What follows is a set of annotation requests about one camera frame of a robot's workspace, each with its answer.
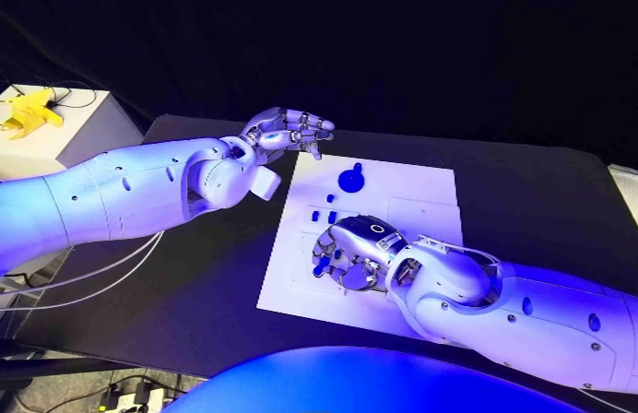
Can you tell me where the thin black cable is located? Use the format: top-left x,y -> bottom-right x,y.
9,80 -> 100,111

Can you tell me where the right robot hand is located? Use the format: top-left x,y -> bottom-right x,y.
310,214 -> 408,295

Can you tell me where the white task board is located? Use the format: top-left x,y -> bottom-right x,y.
255,151 -> 466,344

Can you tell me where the white pedestal box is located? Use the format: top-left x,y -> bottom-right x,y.
0,84 -> 147,183

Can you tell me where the white power strip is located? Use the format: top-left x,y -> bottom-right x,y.
97,381 -> 188,413

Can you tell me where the metal rack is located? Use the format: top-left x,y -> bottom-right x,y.
0,249 -> 73,338

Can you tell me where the yellow plastic part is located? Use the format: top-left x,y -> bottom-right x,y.
0,88 -> 67,141

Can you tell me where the black table frame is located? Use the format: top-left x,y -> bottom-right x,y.
0,336 -> 145,388

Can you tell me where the white object at table side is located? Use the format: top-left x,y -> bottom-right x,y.
608,163 -> 638,226

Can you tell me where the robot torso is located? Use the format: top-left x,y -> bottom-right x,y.
173,345 -> 591,413

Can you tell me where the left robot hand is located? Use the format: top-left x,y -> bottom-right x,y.
238,106 -> 338,161

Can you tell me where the white cable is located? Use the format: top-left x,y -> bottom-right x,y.
0,230 -> 165,297
577,387 -> 614,403
0,231 -> 166,313

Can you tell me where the blue gear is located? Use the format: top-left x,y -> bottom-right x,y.
336,161 -> 369,194

